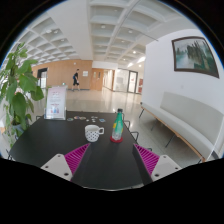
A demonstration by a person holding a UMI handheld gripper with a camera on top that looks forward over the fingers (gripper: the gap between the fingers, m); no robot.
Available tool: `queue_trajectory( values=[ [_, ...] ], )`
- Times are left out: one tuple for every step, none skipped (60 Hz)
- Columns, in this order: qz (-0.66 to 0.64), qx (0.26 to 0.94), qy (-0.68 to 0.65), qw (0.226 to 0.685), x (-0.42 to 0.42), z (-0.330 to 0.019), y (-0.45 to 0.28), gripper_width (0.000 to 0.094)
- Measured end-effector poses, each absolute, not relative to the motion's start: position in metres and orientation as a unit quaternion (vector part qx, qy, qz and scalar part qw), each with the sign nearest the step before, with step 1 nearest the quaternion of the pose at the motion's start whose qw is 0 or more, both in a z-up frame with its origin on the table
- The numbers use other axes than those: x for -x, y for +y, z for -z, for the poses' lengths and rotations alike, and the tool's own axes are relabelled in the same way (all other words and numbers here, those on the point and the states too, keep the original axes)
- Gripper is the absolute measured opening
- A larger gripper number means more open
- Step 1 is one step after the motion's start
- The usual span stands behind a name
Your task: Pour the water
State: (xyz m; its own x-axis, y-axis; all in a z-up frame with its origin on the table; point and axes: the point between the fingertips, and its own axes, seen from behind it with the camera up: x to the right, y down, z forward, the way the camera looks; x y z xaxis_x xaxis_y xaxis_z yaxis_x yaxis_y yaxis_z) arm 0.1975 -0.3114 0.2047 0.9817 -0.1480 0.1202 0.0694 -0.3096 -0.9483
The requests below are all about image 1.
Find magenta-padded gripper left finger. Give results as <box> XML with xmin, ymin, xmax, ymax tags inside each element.
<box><xmin>39</xmin><ymin>142</ymin><xmax>92</xmax><ymax>183</ymax></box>

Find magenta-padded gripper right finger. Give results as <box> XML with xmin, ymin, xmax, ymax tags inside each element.
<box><xmin>131</xmin><ymin>142</ymin><xmax>183</xmax><ymax>187</ymax></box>

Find green plastic drink bottle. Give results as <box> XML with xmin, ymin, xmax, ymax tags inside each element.
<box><xmin>110</xmin><ymin>108</ymin><xmax>125</xmax><ymax>143</ymax></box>

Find white polka-dot mug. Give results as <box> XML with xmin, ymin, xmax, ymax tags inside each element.
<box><xmin>84</xmin><ymin>124</ymin><xmax>105</xmax><ymax>143</ymax></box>

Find flat round red coaster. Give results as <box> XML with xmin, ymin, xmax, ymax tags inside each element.
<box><xmin>109</xmin><ymin>135</ymin><xmax>124</xmax><ymax>144</ymax></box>

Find long white bench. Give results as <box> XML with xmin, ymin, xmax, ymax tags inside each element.
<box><xmin>138</xmin><ymin>91</ymin><xmax>224</xmax><ymax>163</ymax></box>

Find clear acrylic sign stand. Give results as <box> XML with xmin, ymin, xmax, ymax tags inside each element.
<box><xmin>44</xmin><ymin>85</ymin><xmax>68</xmax><ymax>121</ymax></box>

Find grey plant pot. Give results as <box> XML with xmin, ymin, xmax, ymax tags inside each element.
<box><xmin>11</xmin><ymin>122</ymin><xmax>26</xmax><ymax>138</ymax></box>

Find person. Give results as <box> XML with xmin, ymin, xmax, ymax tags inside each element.
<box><xmin>71</xmin><ymin>68</ymin><xmax>81</xmax><ymax>92</ymax></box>

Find green leafy plant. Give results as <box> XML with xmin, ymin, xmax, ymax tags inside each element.
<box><xmin>0</xmin><ymin>42</ymin><xmax>45</xmax><ymax>148</ymax></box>

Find framed landscape painting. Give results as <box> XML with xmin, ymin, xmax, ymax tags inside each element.
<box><xmin>171</xmin><ymin>35</ymin><xmax>220</xmax><ymax>79</ymax></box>

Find recessed ceiling lights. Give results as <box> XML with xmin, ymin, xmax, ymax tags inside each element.
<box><xmin>41</xmin><ymin>23</ymin><xmax>148</xmax><ymax>68</ymax></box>

